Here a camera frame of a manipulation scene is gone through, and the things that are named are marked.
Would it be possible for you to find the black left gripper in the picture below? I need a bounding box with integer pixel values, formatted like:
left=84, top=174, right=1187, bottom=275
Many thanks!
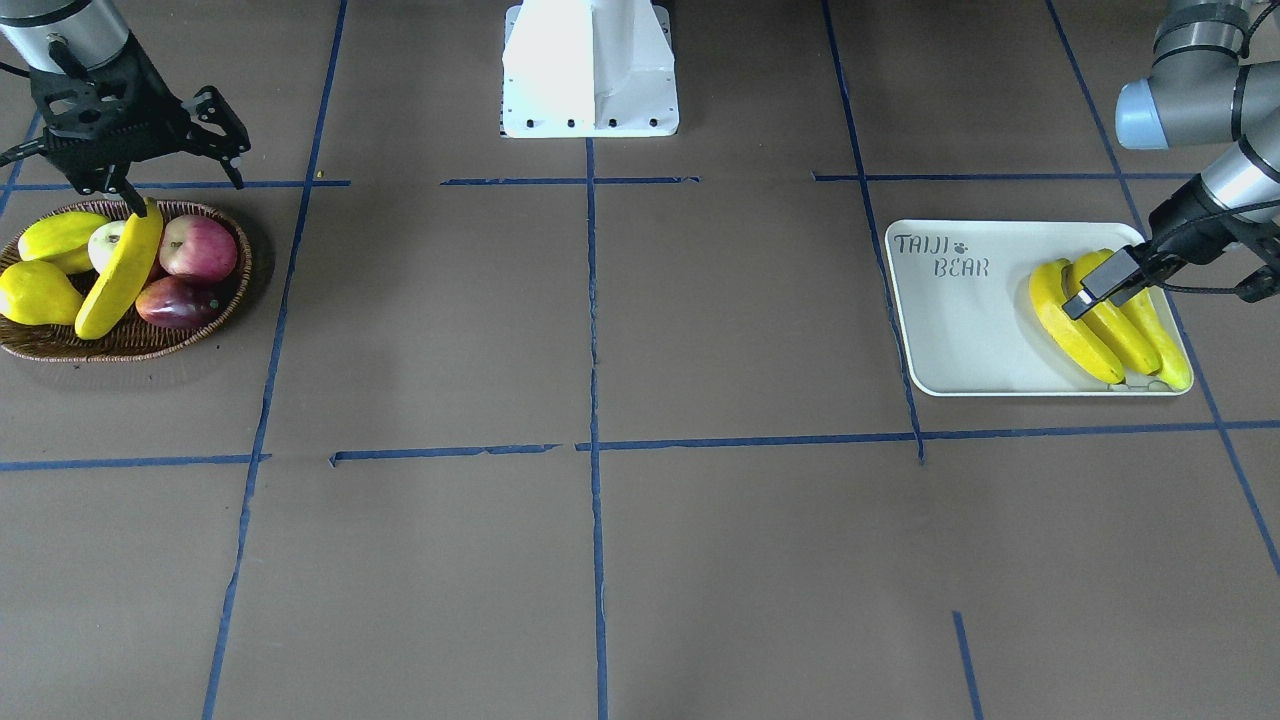
left=1062, top=178, right=1279, bottom=320

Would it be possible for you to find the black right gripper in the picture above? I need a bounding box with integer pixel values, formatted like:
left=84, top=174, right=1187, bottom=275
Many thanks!
left=29, top=35, right=251, bottom=218

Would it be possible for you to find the yellow banana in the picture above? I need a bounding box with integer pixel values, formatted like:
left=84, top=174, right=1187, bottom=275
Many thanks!
left=1119, top=290, right=1194, bottom=392
left=1068, top=249, right=1164, bottom=375
left=74, top=197, right=165, bottom=340
left=1, top=260, right=84, bottom=325
left=1027, top=258, right=1126, bottom=386

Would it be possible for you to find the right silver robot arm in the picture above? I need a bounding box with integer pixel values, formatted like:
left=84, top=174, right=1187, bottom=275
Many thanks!
left=1, top=1, right=251, bottom=217

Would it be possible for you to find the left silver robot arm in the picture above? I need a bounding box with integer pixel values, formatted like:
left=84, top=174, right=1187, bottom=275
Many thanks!
left=1062, top=1, right=1279, bottom=319

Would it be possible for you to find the woven wicker basket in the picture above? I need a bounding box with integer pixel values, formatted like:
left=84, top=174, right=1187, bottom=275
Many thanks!
left=1, top=199, right=262, bottom=364

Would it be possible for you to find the pink red apple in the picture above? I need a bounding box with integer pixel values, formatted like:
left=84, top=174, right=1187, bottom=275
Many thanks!
left=157, top=214, right=239, bottom=284

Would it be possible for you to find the dark red apple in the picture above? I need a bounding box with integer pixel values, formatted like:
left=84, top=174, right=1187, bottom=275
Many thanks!
left=134, top=275, right=224, bottom=331

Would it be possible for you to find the white bear tray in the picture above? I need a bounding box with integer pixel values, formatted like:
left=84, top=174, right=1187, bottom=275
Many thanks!
left=884, top=219, right=1179, bottom=397

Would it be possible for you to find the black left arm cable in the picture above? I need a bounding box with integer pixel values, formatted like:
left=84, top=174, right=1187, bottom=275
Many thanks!
left=1149, top=0, right=1280, bottom=296

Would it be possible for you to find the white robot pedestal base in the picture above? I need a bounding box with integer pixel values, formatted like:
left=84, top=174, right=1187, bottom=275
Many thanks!
left=500, top=1, right=681, bottom=138

